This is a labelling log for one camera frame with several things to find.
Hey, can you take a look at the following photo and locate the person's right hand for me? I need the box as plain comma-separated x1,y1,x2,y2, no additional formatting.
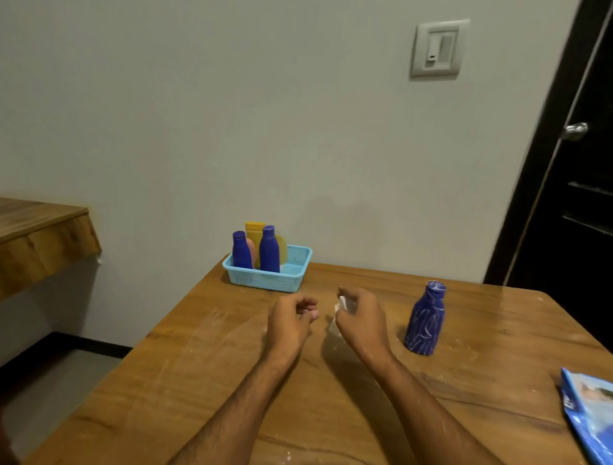
334,286,394,362

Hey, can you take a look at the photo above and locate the person's left hand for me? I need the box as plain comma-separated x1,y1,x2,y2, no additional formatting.
265,293,320,360

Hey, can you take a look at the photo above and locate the white tissue wipe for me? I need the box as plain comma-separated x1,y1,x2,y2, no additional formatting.
329,295,357,338

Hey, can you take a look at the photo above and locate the person's right forearm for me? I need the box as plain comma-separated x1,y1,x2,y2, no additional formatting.
371,352,506,465

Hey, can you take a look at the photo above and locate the person's left forearm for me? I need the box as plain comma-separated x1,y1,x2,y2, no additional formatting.
168,352,295,465

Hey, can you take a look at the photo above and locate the light blue plastic basket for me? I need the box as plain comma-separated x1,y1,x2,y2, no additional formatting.
222,244,313,293

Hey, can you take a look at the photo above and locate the tall blue bottle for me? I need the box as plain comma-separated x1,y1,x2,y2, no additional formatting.
259,225,281,274

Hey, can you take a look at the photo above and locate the wooden table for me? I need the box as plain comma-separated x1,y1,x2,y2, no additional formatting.
21,256,613,465

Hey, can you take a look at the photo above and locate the blue bottle with white smears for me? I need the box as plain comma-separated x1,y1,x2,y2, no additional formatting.
404,280,447,356

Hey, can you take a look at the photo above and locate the small blue bottle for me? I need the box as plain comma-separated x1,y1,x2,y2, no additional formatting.
232,231,254,270

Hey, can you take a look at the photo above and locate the yellow tube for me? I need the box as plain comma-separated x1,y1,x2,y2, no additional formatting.
245,221,266,269

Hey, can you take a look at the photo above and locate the dark wooden door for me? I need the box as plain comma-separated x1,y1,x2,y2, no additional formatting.
484,0,613,353

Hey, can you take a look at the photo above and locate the blue wipes packet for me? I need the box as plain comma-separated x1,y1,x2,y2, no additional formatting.
559,368,613,465

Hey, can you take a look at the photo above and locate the wooden shelf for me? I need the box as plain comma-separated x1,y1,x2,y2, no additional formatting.
0,196,102,301

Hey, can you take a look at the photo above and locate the silver door knob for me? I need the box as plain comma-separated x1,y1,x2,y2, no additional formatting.
560,122,589,142

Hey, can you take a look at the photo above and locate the white wall switch plate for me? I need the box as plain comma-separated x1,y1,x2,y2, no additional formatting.
410,19,471,79

